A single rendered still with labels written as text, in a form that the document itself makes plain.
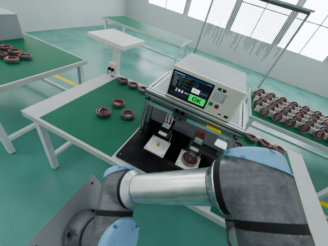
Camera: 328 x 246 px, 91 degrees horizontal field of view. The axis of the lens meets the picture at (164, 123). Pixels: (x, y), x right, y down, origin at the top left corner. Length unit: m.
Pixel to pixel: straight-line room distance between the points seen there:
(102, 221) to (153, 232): 1.20
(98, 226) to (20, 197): 1.45
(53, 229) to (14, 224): 1.18
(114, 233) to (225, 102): 0.81
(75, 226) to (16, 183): 1.43
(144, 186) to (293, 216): 0.32
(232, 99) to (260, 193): 0.71
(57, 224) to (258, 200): 0.60
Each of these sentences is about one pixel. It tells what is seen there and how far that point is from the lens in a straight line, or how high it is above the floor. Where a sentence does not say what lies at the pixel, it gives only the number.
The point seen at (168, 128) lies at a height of 0.92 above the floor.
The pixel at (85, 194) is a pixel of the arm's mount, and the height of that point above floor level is 0.98.
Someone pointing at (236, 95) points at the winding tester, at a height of 1.29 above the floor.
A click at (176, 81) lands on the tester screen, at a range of 1.01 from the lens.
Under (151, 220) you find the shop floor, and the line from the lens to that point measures 1.75.
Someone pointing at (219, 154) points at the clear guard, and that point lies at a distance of 0.91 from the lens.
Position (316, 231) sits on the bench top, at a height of 0.75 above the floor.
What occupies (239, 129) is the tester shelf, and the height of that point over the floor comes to 1.11.
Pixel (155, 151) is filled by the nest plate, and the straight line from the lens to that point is 1.13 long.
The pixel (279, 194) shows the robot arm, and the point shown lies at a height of 1.44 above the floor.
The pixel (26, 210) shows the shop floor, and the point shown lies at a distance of 1.90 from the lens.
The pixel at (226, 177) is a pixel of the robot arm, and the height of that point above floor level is 1.40.
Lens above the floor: 1.64
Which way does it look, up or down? 39 degrees down
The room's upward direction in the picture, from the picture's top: 17 degrees clockwise
